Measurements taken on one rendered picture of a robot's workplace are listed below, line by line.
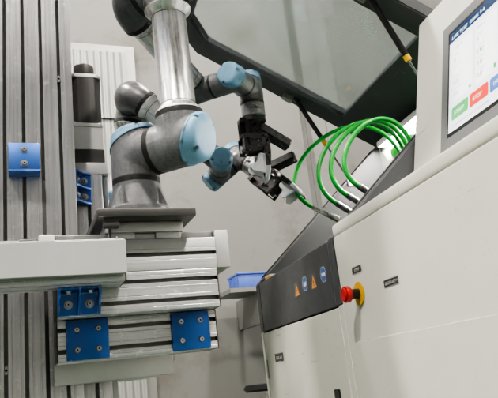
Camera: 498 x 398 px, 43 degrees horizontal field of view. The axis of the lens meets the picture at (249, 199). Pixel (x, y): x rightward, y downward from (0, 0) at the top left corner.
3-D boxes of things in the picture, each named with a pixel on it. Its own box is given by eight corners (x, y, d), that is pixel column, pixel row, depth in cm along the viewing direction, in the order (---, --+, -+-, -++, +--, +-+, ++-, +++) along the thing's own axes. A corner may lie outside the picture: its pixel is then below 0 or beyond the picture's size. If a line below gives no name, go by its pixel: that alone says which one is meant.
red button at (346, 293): (340, 308, 138) (336, 284, 140) (356, 306, 139) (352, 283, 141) (349, 305, 134) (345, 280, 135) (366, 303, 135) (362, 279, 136)
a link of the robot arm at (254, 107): (260, 110, 201) (267, 99, 193) (262, 124, 200) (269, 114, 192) (238, 110, 199) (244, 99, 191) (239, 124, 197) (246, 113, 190)
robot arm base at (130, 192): (111, 212, 140) (108, 170, 143) (102, 229, 154) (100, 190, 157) (177, 211, 146) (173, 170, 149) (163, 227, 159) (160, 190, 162)
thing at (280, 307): (264, 332, 208) (258, 283, 212) (277, 330, 209) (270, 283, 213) (335, 306, 150) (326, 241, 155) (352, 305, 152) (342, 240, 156)
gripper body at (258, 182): (276, 202, 213) (252, 185, 220) (292, 183, 214) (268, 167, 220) (268, 193, 206) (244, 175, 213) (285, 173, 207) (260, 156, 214)
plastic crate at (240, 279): (273, 290, 473) (271, 275, 477) (285, 285, 451) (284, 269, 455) (228, 294, 461) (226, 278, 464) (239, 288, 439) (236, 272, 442)
